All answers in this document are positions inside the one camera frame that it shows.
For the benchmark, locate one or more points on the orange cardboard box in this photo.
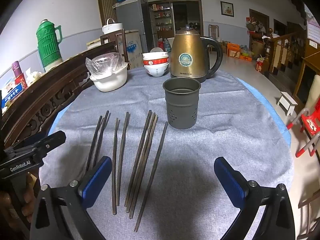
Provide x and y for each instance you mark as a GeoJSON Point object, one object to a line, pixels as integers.
{"type": "Point", "coordinates": [233, 50]}

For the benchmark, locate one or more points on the framed wall picture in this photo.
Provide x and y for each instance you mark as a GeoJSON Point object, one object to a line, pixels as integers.
{"type": "Point", "coordinates": [227, 9]}

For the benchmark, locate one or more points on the white chest freezer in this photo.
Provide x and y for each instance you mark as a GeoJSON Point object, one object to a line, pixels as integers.
{"type": "Point", "coordinates": [133, 47]}

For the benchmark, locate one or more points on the red child chair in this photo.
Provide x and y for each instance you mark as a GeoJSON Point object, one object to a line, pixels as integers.
{"type": "Point", "coordinates": [310, 125]}

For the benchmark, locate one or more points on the green thermos flask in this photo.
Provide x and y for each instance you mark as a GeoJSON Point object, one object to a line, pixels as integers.
{"type": "Point", "coordinates": [48, 45]}

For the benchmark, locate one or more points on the purple bottle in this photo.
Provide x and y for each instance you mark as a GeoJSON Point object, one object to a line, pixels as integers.
{"type": "Point", "coordinates": [16, 68]}

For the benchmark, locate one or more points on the brown wooden desk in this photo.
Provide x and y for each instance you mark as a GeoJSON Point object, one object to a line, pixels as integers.
{"type": "Point", "coordinates": [310, 65]}

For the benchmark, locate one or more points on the row of dark chopsticks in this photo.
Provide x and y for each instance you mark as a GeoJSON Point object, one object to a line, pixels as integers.
{"type": "Point", "coordinates": [115, 170]}

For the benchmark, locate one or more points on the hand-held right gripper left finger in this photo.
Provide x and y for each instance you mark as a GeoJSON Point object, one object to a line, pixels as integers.
{"type": "Point", "coordinates": [96, 183]}

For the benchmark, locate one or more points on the crumpled white tissue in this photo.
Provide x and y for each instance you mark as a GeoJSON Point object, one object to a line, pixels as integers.
{"type": "Point", "coordinates": [33, 77]}

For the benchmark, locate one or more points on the person's left hand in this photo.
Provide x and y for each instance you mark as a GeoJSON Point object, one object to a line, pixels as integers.
{"type": "Point", "coordinates": [28, 195]}

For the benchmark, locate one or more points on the plastic wrapped clear bowl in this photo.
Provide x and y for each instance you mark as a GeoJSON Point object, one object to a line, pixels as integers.
{"type": "Point", "coordinates": [105, 63]}

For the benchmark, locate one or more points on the translucent round ball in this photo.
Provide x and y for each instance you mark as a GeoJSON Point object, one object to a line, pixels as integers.
{"type": "Point", "coordinates": [156, 50]}

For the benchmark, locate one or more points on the dark wooden chair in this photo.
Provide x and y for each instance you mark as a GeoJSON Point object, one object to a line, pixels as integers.
{"type": "Point", "coordinates": [120, 45]}

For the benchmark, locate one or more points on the shelf with bottles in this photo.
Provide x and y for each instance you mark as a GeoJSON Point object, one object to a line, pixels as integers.
{"type": "Point", "coordinates": [162, 20]}

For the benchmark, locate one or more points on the blue table cover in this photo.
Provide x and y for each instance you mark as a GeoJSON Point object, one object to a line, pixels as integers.
{"type": "Point", "coordinates": [252, 86]}

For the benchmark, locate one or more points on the small white stool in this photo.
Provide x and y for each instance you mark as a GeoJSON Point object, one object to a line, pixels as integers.
{"type": "Point", "coordinates": [287, 102]}

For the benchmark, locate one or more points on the white plastic basin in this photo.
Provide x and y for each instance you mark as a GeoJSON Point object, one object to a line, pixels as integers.
{"type": "Point", "coordinates": [110, 81]}

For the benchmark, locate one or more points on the wooden stair railing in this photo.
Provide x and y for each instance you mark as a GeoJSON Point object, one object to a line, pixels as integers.
{"type": "Point", "coordinates": [285, 50]}

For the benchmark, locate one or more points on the grey refrigerator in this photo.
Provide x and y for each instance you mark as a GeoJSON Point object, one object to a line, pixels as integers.
{"type": "Point", "coordinates": [130, 17]}

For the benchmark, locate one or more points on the gold electric kettle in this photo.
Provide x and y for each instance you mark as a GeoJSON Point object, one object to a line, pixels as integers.
{"type": "Point", "coordinates": [186, 52]}

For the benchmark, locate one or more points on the grey perforated metal utensil holder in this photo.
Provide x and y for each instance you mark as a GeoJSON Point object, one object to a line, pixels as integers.
{"type": "Point", "coordinates": [182, 105]}

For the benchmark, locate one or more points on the light wooden chair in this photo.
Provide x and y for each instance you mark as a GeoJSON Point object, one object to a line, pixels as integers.
{"type": "Point", "coordinates": [213, 31]}

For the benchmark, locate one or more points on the brown wooden door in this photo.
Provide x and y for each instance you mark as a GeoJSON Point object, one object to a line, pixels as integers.
{"type": "Point", "coordinates": [108, 2]}

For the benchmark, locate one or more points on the red banded white bowl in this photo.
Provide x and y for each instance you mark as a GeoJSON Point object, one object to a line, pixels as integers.
{"type": "Point", "coordinates": [155, 62]}

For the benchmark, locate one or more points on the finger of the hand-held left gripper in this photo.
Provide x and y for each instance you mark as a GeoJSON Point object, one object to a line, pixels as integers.
{"type": "Point", "coordinates": [51, 140]}

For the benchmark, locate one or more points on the grey tablecloth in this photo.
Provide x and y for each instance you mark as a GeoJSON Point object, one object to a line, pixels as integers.
{"type": "Point", "coordinates": [200, 150]}

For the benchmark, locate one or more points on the wall calendar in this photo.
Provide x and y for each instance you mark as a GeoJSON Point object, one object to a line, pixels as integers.
{"type": "Point", "coordinates": [312, 27]}

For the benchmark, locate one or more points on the blue box with white print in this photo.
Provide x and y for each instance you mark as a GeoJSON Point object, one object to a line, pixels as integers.
{"type": "Point", "coordinates": [11, 95]}

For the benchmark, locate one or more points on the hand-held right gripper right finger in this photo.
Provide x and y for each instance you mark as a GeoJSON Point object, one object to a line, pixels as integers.
{"type": "Point", "coordinates": [230, 183]}

